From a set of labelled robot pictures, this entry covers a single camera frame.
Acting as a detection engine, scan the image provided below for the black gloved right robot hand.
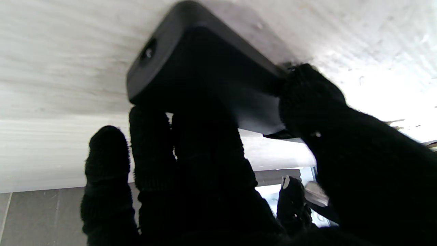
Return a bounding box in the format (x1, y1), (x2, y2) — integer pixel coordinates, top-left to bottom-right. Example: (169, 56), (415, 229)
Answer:
(80, 63), (437, 246)

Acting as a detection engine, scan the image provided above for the black remote control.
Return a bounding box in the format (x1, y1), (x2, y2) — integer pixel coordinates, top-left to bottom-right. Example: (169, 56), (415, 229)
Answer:
(126, 0), (301, 140)

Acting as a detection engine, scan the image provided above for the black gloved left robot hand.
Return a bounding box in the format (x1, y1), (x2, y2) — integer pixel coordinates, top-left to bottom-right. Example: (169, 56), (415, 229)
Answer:
(276, 175), (313, 234)

